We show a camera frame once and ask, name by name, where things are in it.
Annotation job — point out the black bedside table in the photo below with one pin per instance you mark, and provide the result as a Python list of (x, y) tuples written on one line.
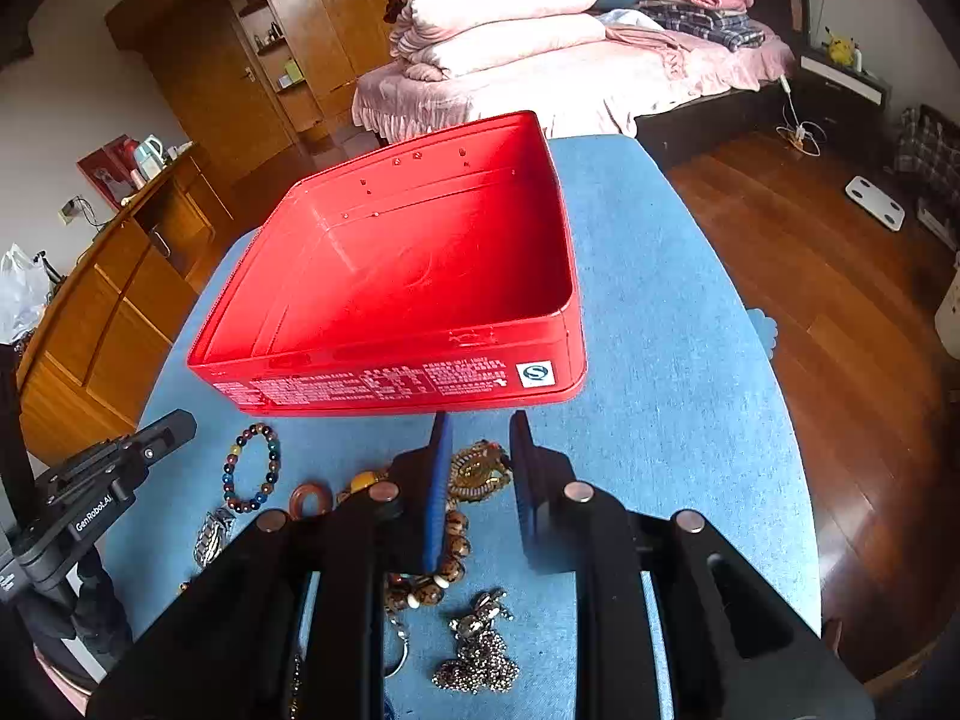
[(848, 105)]

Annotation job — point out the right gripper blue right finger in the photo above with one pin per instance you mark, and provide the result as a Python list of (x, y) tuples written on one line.
[(539, 477)]

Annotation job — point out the red metal tin box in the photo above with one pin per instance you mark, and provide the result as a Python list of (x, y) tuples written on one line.
[(436, 274)]

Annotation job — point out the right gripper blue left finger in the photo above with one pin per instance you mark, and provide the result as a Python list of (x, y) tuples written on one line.
[(415, 536)]

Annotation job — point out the plaid fabric bag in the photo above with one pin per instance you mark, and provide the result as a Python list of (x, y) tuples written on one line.
[(927, 150)]

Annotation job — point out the thin silver bangle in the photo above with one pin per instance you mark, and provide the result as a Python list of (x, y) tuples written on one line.
[(396, 644)]

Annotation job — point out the wooden wardrobe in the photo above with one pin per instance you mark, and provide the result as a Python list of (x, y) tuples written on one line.
[(250, 80)]

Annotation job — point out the wooden sideboard cabinet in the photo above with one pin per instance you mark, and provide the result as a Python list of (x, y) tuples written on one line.
[(93, 362)]

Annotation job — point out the white plastic bag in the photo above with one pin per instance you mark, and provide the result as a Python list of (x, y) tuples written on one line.
[(24, 291)]

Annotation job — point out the white bathroom scale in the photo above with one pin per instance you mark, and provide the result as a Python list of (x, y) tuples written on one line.
[(876, 203)]

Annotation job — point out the blue table cloth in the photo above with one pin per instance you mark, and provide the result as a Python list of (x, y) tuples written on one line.
[(681, 409)]

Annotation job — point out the white electric kettle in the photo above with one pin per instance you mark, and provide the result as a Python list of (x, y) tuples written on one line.
[(149, 156)]

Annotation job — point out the white plastic appliance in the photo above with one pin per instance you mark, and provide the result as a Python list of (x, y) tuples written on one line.
[(947, 317)]

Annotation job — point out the bed with pink cover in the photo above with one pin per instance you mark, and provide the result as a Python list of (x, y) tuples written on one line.
[(678, 95)]

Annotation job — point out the yellow pikachu plush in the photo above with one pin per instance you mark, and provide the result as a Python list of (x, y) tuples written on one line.
[(841, 50)]

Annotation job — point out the stacked pink white quilts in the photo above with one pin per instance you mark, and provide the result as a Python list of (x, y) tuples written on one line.
[(438, 40)]

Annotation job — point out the folded plaid clothes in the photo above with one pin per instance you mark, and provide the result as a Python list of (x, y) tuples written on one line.
[(731, 29)]

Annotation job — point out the red picture frame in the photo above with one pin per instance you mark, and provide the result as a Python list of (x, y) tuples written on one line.
[(109, 169)]

